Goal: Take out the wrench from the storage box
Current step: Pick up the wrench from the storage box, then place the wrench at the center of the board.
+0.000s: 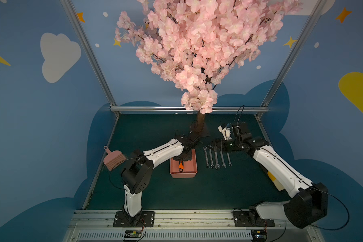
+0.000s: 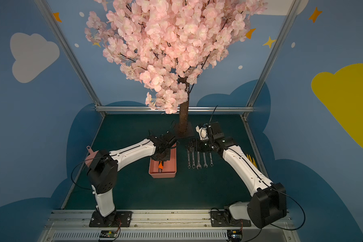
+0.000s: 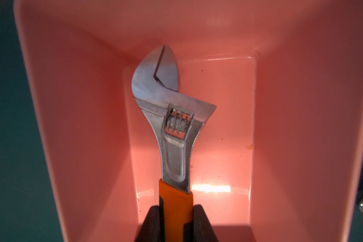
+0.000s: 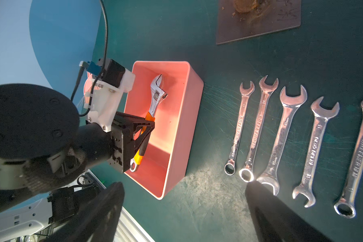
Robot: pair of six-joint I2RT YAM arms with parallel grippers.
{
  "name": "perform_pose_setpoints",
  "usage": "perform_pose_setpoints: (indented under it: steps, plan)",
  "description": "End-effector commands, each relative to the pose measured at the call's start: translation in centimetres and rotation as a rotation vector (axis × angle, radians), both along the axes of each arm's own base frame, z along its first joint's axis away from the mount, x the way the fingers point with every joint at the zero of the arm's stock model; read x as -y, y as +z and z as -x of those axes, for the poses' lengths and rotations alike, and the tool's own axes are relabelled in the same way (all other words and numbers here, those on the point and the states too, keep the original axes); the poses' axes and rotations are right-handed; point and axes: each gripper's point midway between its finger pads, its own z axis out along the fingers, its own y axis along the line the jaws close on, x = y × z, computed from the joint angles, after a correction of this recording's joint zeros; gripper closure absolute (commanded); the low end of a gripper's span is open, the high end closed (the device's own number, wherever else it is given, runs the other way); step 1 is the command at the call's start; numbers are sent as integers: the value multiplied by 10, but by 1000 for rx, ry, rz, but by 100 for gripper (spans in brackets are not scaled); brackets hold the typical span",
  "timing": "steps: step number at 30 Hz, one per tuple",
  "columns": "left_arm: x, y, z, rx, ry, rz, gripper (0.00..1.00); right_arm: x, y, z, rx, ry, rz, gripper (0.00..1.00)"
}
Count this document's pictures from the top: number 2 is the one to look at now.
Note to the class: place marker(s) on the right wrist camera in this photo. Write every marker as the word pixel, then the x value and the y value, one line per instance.
pixel 210 131

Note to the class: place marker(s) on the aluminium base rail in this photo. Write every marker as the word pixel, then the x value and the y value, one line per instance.
pixel 161 226

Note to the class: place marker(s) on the pink cherry blossom tree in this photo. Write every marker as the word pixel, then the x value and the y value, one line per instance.
pixel 166 45

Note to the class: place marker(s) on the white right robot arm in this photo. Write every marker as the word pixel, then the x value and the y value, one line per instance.
pixel 268 200

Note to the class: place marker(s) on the orange handled adjustable wrench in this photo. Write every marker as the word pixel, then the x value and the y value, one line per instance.
pixel 160 166

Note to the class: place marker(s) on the pink plastic storage box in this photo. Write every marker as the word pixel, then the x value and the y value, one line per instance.
pixel 165 169

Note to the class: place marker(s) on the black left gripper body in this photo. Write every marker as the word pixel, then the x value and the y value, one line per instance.
pixel 164 140

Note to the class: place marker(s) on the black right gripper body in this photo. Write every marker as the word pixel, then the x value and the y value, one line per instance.
pixel 198 143

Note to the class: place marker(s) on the yellow rubber glove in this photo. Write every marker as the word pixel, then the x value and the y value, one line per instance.
pixel 252 160

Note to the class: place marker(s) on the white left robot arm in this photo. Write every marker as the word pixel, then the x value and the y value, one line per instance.
pixel 103 166

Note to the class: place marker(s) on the pink plastic dustpan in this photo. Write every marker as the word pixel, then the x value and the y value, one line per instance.
pixel 91 156

